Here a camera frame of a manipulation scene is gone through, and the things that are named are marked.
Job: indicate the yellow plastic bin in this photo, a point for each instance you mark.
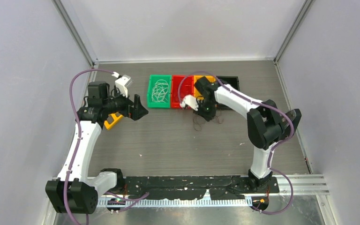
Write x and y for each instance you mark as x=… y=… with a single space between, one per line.
x=205 y=88

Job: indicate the black plastic bin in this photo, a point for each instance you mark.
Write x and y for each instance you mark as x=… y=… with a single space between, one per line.
x=234 y=82

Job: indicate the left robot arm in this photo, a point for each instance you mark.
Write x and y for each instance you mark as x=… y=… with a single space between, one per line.
x=72 y=191

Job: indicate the slotted cable duct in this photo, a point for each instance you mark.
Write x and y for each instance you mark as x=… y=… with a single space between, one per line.
x=205 y=202

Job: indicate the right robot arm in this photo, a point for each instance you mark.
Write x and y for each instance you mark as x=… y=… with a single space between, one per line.
x=267 y=126

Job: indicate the yellow triangular plastic piece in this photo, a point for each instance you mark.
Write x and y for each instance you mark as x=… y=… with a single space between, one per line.
x=112 y=120

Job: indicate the red plastic bin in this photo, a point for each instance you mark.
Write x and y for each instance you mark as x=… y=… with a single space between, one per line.
x=187 y=88

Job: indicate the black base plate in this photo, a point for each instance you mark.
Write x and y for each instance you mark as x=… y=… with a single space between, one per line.
x=231 y=187

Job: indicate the green plastic bin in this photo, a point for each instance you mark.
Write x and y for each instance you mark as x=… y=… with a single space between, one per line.
x=159 y=91

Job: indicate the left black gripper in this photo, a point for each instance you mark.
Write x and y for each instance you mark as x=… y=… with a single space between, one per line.
x=134 y=112

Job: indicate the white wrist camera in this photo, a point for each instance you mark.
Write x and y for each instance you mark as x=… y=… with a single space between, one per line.
x=122 y=83
x=189 y=101

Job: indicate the black clear-topped device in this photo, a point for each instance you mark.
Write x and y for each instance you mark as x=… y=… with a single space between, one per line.
x=295 y=116

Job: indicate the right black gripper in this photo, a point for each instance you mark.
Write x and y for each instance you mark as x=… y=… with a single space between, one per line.
x=207 y=116

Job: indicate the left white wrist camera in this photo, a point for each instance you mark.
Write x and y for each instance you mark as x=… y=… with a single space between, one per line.
x=122 y=83

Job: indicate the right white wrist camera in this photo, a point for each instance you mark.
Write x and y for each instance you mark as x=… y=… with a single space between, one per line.
x=189 y=101

